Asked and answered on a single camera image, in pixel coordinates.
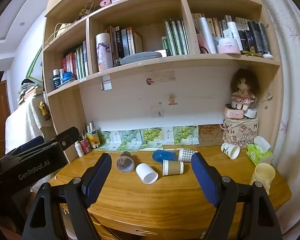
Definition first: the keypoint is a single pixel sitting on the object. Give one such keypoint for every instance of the black cosmetic bottle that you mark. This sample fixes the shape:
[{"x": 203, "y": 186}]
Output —
[
  {"x": 263, "y": 37},
  {"x": 253, "y": 36},
  {"x": 243, "y": 40}
]

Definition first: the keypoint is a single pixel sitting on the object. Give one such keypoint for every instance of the white pump bottle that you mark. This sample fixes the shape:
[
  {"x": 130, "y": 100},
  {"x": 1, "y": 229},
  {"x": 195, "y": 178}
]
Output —
[{"x": 232, "y": 30}]

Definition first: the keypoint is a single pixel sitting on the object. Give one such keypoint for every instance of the white cup with panda print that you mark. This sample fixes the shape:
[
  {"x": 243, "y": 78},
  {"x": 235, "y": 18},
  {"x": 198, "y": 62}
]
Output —
[{"x": 230, "y": 150}]

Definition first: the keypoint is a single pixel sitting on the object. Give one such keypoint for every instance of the bear wall sticker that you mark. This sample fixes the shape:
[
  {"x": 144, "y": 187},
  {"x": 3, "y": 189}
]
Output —
[{"x": 172, "y": 99}]

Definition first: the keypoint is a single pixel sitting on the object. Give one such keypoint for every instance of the small black device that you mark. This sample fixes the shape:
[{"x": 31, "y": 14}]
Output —
[{"x": 164, "y": 52}]

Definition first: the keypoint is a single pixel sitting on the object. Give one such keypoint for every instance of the white printed thermos bottle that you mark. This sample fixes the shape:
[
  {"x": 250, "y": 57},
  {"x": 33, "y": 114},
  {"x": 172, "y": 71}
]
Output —
[{"x": 102, "y": 52}]

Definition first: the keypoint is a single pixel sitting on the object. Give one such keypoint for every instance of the green tissue box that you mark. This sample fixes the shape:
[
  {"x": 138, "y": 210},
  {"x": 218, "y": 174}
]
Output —
[{"x": 258, "y": 153}]

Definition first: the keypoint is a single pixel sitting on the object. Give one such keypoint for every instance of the pink cream jar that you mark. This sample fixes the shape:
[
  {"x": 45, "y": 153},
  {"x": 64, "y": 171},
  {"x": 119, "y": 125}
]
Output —
[{"x": 228, "y": 45}]

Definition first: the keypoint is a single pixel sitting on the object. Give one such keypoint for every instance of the row of green spine books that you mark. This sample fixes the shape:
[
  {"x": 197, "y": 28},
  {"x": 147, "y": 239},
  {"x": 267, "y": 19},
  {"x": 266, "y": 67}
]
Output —
[{"x": 176, "y": 37}]

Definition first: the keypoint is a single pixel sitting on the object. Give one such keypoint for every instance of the clear wall sticker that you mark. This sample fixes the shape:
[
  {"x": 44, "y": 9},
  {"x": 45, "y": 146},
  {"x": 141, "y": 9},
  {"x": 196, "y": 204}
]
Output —
[{"x": 158, "y": 111}]

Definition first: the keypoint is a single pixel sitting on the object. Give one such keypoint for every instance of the row of pale spine books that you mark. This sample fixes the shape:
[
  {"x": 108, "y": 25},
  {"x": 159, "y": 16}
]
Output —
[{"x": 220, "y": 25}]

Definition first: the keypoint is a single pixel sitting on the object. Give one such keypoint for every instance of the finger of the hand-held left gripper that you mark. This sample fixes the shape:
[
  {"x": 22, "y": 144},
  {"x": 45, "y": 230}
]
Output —
[
  {"x": 67, "y": 135},
  {"x": 32, "y": 142}
]

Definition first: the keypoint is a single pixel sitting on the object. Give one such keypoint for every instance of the pink oval box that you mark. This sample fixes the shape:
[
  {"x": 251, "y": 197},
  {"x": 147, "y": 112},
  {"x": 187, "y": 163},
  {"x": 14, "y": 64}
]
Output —
[{"x": 232, "y": 112}]

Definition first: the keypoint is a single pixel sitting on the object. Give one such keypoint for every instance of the row of dark upright books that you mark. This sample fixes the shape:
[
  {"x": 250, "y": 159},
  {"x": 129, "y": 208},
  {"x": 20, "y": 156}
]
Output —
[{"x": 125, "y": 41}]

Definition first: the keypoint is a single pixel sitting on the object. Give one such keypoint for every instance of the letter print storage box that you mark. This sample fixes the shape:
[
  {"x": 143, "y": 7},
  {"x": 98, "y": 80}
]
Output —
[{"x": 240, "y": 132}]

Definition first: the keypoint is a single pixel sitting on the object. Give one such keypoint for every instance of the grey pencil case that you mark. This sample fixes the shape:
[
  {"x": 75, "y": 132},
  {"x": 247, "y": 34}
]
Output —
[{"x": 140, "y": 56}]

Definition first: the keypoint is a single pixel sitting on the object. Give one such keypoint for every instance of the white round device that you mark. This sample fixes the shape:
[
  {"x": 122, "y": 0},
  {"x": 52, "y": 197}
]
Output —
[{"x": 250, "y": 113}]

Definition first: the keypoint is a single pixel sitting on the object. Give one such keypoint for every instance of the red can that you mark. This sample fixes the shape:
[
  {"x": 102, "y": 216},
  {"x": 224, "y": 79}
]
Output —
[{"x": 85, "y": 146}]

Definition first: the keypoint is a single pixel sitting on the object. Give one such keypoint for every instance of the plain white cup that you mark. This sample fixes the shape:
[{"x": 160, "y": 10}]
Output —
[{"x": 146, "y": 174}]

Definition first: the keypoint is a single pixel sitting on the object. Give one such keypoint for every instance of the row of red green books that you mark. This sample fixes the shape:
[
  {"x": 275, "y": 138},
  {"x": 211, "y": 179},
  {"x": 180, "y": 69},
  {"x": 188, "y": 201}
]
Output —
[{"x": 75, "y": 62}]

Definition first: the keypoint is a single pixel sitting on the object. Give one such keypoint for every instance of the flat gold black box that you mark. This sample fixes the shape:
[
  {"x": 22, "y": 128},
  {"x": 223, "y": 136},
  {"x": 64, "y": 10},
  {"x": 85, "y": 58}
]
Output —
[{"x": 251, "y": 53}]

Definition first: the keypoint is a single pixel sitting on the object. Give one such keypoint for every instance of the blue plastic cup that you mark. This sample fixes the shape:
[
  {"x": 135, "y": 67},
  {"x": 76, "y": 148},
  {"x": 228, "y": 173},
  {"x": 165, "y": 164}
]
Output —
[{"x": 163, "y": 155}]

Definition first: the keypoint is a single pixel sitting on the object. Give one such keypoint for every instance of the pink tape roll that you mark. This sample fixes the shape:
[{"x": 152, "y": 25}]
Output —
[{"x": 104, "y": 3}]

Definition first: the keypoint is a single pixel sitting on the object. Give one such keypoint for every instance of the cream yellow cup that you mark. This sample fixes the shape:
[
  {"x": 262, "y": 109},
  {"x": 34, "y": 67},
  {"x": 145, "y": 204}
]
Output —
[{"x": 263, "y": 177}]

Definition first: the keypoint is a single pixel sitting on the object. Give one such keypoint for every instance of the pile of books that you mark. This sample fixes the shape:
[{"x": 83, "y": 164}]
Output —
[{"x": 27, "y": 90}]

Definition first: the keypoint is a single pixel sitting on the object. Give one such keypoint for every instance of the tall white tube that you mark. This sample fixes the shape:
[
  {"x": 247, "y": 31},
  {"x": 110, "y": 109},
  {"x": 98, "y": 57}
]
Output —
[{"x": 207, "y": 33}]

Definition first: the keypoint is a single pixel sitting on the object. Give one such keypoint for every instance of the blue jar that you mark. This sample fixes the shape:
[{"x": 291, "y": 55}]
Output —
[{"x": 67, "y": 77}]

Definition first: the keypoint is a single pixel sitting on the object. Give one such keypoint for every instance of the beige paper bag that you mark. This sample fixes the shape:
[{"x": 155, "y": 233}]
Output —
[{"x": 60, "y": 30}]

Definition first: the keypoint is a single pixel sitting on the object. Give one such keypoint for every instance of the dark ink bottle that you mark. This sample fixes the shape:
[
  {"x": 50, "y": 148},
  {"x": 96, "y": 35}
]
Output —
[{"x": 56, "y": 79}]

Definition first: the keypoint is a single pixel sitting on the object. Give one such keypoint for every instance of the green framed picture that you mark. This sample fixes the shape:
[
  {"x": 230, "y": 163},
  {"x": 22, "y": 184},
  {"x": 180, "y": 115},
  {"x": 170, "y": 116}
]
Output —
[{"x": 34, "y": 65}]

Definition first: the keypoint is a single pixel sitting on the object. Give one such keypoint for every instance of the yellow hanging toy figure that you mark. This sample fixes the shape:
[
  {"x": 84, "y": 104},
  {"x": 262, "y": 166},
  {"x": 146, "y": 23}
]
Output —
[{"x": 43, "y": 108}]

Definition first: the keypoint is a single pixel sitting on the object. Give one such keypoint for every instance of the red wall sticker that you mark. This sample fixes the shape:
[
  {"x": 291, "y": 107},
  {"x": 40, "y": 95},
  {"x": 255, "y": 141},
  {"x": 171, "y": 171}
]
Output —
[{"x": 149, "y": 81}]

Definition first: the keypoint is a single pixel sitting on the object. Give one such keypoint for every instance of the brown haired rag doll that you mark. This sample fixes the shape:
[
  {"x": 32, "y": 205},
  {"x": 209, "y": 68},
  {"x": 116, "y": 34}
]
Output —
[{"x": 242, "y": 90}]

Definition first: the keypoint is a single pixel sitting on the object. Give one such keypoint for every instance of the checkered paper cup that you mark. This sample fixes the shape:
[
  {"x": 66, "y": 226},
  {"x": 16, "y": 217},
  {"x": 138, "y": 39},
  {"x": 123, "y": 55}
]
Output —
[{"x": 187, "y": 154}]

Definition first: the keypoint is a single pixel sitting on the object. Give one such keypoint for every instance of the brown paper cup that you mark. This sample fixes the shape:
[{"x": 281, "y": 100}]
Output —
[{"x": 173, "y": 167}]

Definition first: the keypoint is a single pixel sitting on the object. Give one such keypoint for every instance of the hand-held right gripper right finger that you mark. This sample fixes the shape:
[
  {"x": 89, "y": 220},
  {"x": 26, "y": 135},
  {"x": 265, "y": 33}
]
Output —
[{"x": 206, "y": 182}]

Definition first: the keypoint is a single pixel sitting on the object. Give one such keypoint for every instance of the green leaf print packet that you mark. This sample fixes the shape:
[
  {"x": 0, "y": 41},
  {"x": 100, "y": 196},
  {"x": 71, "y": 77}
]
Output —
[
  {"x": 151, "y": 136},
  {"x": 186, "y": 134},
  {"x": 108, "y": 140},
  {"x": 130, "y": 140}
]

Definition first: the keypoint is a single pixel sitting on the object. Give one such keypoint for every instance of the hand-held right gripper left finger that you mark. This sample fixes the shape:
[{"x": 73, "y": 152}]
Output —
[{"x": 100, "y": 177}]

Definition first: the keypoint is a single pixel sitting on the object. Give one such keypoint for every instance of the wooden bookshelf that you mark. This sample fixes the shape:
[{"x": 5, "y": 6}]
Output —
[{"x": 165, "y": 61}]

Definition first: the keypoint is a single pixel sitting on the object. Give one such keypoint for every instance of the white wall socket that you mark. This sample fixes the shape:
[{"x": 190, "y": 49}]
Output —
[{"x": 106, "y": 84}]

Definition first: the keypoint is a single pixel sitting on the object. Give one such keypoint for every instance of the white lace cloth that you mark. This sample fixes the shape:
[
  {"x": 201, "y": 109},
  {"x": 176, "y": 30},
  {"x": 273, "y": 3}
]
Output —
[{"x": 25, "y": 125}]

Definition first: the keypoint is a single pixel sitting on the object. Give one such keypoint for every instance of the clear plastic cup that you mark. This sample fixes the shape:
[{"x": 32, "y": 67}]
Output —
[{"x": 125, "y": 163}]

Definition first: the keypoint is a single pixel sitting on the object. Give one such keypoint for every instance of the small white bottle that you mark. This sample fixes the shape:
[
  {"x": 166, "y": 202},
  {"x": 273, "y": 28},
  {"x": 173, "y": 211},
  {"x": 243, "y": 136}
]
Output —
[{"x": 78, "y": 149}]

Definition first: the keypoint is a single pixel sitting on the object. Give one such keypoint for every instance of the white curtain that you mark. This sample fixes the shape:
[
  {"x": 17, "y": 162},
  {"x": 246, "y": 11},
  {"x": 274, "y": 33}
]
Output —
[{"x": 293, "y": 80}]

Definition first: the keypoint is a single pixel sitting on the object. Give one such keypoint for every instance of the floral paper bag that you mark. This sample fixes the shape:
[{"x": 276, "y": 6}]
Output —
[{"x": 86, "y": 11}]

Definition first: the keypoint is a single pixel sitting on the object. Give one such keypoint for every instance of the brown printed cardboard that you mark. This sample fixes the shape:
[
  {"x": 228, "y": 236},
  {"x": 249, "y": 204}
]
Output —
[{"x": 211, "y": 135}]

